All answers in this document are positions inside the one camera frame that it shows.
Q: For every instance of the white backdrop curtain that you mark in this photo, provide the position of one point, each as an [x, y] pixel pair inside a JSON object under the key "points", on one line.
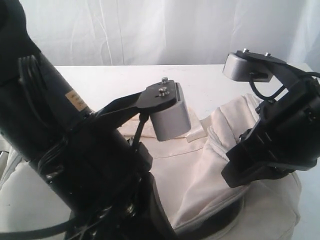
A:
{"points": [[172, 32]]}

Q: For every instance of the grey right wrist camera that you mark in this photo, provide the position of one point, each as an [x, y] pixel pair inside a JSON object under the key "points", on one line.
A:
{"points": [[241, 64]]}

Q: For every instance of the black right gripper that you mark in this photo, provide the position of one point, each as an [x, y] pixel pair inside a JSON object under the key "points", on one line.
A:
{"points": [[286, 138]]}

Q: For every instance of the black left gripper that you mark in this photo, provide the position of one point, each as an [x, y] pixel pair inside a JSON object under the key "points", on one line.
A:
{"points": [[106, 182]]}

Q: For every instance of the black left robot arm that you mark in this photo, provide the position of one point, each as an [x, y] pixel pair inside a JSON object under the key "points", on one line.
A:
{"points": [[36, 101]]}

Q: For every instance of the cream duffel bag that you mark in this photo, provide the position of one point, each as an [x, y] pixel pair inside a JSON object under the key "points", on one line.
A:
{"points": [[187, 169]]}

